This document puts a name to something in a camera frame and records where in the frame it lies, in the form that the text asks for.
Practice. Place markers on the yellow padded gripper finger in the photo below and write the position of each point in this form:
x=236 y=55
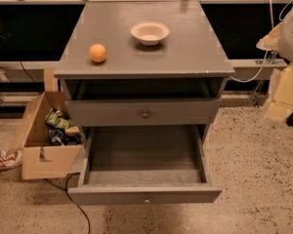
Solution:
x=279 y=105
x=270 y=42

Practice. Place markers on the orange fruit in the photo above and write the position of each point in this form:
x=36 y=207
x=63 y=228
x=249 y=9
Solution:
x=98 y=53

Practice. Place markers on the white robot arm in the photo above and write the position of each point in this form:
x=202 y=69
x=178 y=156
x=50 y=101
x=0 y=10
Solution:
x=286 y=38

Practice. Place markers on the brass round drawer knob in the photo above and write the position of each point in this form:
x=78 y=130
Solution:
x=145 y=114

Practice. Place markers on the grey drawer cabinet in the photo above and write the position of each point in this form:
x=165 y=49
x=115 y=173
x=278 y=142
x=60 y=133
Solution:
x=143 y=63

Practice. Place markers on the grey upper drawer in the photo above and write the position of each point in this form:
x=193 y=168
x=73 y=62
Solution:
x=96 y=113

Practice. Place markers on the grey open lower drawer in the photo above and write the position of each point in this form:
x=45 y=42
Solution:
x=144 y=165

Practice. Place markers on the white bowl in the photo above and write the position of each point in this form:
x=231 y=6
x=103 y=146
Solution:
x=150 y=33

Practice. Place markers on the green snack bag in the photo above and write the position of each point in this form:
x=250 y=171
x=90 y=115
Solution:
x=57 y=120

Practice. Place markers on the dark blue snack bag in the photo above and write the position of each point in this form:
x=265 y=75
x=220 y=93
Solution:
x=58 y=137

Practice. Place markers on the cardboard box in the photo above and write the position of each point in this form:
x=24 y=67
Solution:
x=40 y=159

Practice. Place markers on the red white sneaker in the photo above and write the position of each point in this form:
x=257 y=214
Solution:
x=10 y=161

